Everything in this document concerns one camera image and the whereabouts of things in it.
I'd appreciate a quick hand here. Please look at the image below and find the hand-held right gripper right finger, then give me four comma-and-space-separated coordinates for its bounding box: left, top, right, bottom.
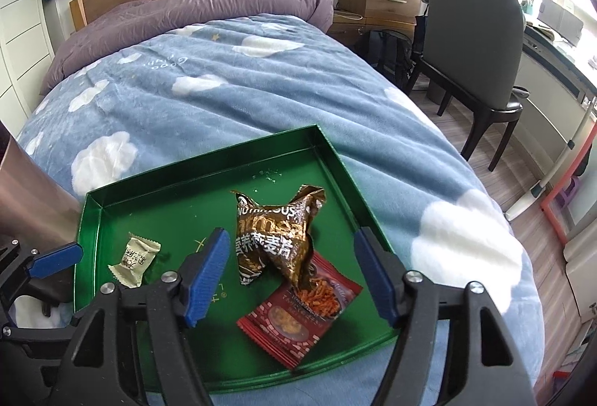
353, 226, 537, 406

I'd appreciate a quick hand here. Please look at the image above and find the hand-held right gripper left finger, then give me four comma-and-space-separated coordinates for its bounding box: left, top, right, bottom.
47, 226, 232, 406

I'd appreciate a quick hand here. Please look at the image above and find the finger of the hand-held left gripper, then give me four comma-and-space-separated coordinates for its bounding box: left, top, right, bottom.
21, 280, 61, 318
0, 240, 85, 309

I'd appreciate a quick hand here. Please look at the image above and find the brown snack packet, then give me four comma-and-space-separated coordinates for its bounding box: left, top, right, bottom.
230, 185, 326, 290

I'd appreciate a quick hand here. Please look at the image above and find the beige candy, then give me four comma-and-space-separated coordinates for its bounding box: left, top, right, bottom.
107, 235, 162, 288

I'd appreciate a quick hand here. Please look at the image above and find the green tray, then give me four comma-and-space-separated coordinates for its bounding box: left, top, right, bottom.
72, 123, 402, 397

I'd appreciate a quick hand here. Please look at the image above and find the red brick-print snack packet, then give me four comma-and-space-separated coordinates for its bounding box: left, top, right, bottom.
236, 250, 363, 370

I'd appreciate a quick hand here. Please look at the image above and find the brown and black cylinder container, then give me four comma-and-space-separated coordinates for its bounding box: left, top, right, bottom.
0, 133, 82, 248

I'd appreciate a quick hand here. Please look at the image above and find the blue cloud-print blanket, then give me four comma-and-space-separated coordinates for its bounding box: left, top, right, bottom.
16, 15, 546, 406

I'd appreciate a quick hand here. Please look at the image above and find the purple stool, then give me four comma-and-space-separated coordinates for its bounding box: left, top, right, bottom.
555, 177, 584, 207

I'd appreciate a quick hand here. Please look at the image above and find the black backpack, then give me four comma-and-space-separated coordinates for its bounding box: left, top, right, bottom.
357, 29, 416, 87

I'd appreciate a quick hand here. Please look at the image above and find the white wardrobe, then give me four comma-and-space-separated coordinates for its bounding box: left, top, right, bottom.
0, 0, 57, 141

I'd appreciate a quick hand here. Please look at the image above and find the dark grey chair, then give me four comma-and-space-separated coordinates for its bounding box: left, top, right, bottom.
406, 0, 525, 171

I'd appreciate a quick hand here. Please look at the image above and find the white desk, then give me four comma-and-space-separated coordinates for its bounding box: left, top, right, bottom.
510, 0, 597, 118

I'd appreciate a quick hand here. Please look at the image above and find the grey box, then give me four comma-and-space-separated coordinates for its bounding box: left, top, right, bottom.
536, 0, 584, 48

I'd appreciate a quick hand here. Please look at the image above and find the red metal frame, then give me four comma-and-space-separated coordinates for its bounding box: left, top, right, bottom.
541, 145, 597, 245

